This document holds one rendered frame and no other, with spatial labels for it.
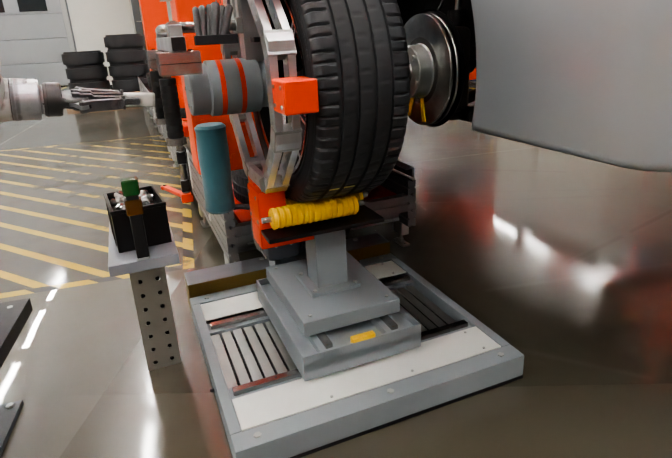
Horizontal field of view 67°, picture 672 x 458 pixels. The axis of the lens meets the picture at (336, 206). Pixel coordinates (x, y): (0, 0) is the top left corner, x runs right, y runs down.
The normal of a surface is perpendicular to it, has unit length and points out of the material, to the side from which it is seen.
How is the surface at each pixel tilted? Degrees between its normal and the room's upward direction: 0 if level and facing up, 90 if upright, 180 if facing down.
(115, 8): 90
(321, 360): 90
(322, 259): 90
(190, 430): 0
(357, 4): 58
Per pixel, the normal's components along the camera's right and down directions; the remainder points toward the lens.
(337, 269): 0.38, 0.28
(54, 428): -0.05, -0.94
